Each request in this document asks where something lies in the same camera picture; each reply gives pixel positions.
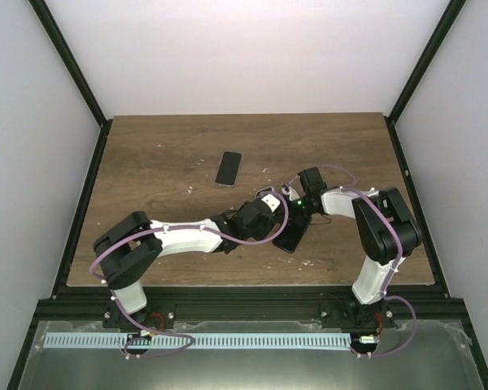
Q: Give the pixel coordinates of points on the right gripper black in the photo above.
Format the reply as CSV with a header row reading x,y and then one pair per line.
x,y
298,222

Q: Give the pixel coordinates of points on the phone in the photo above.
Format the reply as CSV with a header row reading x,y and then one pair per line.
x,y
264,191

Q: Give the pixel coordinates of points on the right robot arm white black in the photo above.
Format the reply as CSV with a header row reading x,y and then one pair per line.
x,y
387,230

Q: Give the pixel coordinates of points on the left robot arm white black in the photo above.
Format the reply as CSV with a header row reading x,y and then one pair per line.
x,y
126,251

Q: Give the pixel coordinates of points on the black phone front table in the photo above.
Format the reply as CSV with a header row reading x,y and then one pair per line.
x,y
293,233

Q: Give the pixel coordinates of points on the black phone table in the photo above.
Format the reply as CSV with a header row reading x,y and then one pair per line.
x,y
293,233
228,168

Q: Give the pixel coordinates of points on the black phone rear table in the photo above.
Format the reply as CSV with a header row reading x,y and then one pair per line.
x,y
228,168

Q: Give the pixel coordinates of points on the metal sheet front panel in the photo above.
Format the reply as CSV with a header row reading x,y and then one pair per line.
x,y
429,354

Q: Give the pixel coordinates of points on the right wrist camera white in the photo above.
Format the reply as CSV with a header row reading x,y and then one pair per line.
x,y
289,192

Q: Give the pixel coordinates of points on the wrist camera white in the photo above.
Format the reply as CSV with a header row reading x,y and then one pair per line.
x,y
289,192
270,201

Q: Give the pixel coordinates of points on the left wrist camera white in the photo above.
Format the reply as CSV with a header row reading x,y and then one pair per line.
x,y
270,201

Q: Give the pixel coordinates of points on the light blue slotted cable duct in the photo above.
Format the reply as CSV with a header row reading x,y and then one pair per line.
x,y
112,340

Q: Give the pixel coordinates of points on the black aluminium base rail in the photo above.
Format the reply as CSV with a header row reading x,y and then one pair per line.
x,y
197,304

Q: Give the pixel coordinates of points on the right black frame post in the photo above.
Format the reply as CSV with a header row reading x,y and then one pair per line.
x,y
438,36

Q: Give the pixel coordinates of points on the black frame post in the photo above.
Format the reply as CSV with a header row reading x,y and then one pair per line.
x,y
438,36
54,33

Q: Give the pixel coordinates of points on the left black frame post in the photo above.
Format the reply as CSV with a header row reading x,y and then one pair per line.
x,y
54,33

